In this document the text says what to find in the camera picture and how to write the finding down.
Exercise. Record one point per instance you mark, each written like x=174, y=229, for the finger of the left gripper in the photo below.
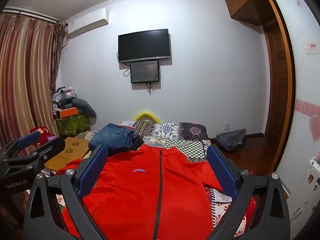
x=28, y=140

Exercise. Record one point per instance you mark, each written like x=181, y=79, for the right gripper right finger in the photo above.
x=270, y=219

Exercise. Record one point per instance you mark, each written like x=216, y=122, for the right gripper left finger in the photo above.
x=43, y=219

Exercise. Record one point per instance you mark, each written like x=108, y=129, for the red zip jacket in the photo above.
x=140, y=194

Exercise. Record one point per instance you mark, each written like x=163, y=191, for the red plush toy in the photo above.
x=44, y=133

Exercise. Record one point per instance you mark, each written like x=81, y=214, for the white appliance with stickers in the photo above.
x=304, y=198

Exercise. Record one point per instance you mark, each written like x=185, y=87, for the green patterned storage box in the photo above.
x=72, y=125

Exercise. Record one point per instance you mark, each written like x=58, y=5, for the orange flat box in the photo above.
x=68, y=112

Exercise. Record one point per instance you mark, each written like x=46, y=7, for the folded blue jeans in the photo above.
x=116, y=138

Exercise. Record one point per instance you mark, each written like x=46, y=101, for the striped brown curtain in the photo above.
x=30, y=59

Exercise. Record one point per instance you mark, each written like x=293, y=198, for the grey backpack on floor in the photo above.
x=232, y=141

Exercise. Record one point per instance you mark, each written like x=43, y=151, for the folded black garment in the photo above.
x=136, y=142

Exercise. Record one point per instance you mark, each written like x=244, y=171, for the patchwork patterned bedspread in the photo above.
x=180, y=137

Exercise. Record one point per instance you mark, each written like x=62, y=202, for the brown wooden wardrobe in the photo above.
x=279, y=71

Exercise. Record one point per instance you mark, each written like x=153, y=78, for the small black wall monitor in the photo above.
x=144, y=72

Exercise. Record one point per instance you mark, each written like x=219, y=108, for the white wall air conditioner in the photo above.
x=88, y=22

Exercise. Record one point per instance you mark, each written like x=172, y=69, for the large black wall television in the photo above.
x=144, y=45

